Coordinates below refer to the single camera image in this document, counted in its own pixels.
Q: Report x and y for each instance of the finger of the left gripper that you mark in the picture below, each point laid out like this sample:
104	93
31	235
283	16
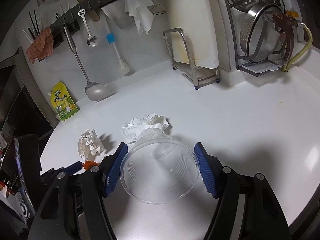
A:
72	169

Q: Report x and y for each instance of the orange brown dish rag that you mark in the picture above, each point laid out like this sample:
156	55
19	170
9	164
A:
42	47

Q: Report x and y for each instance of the clear plastic cup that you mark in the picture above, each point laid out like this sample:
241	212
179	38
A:
159	169

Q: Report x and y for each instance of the steel cutting board stand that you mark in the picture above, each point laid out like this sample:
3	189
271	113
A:
198	76

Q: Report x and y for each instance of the white tissue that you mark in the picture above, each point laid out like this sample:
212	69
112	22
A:
136	126

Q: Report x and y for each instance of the orange peel scrap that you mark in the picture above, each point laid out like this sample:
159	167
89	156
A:
87	165

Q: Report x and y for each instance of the black wall utensil rail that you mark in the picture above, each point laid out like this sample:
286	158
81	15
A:
71	16

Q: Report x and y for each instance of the chopsticks in holder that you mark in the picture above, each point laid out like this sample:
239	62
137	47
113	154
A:
39	21

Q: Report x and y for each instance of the blue white bottle brush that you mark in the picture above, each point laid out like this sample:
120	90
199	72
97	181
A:
123	65

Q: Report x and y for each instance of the dish rack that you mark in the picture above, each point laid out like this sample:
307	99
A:
279	57

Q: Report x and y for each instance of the yellow seasoning pouch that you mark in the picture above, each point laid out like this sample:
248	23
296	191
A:
62	102

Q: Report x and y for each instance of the white cutting board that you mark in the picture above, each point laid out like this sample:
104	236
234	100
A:
195	18

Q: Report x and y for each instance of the white hanging cloth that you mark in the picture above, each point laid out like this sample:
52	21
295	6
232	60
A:
139	10

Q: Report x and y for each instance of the black range hood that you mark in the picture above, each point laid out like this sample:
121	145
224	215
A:
24	109

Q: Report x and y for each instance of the small steel spoon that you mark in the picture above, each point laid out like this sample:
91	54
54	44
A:
92	40

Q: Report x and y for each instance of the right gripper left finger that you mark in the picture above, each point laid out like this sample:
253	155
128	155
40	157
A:
112	165

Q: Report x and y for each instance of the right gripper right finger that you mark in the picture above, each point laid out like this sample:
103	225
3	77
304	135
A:
205	169

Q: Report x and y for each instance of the lined paper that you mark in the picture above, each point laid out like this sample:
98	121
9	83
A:
89	145

